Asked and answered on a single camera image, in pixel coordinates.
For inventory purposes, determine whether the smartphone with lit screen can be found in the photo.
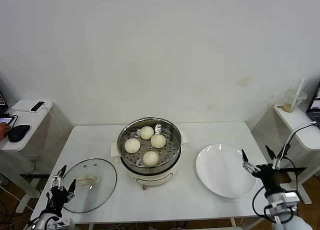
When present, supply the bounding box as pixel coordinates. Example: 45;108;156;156
0;116;15;126

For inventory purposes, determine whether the clear plastic drink cup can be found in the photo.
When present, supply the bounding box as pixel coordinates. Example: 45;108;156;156
283;88;308;113

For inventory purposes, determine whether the round white plate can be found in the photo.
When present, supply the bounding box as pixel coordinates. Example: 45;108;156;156
195;144;258;199

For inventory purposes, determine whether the open black laptop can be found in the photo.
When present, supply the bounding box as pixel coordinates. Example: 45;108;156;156
306;79;320;128
0;79;9;115

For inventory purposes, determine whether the stainless steel steamer basket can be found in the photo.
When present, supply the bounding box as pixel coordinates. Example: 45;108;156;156
109;117;190;175

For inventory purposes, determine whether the flat white box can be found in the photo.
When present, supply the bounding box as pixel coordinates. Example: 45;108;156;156
11;99;53;113

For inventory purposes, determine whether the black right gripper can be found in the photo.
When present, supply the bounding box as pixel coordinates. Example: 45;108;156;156
241;145;288;195

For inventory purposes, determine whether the round glass pot lid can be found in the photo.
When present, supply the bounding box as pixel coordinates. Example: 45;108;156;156
57;158;118;214

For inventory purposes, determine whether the white steamed baozi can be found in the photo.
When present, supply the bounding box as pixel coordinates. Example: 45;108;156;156
150;133;167;149
142;151;160;168
124;138;141;154
139;126;155;140

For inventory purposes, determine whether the person's hand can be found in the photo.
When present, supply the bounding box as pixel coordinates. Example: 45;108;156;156
0;123;12;141

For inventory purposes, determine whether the small black screen device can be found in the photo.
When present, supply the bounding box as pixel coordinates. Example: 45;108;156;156
30;101;46;113

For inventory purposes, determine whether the cream electric cooker base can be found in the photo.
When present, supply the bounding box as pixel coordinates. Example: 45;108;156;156
109;130;190;191

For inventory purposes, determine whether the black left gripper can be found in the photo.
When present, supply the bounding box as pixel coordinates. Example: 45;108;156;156
48;165;77;213

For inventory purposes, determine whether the black cable with white plug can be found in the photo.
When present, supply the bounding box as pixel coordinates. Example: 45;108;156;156
271;121;317;230

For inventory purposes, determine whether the black computer mouse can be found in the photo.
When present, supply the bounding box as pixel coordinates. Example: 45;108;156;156
7;124;31;143

